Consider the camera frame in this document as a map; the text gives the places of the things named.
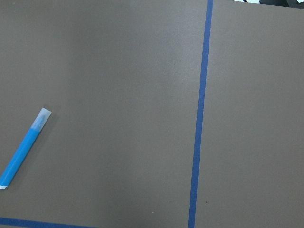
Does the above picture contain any blue highlighter pen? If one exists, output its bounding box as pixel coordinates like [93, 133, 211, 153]
[0, 108, 52, 190]

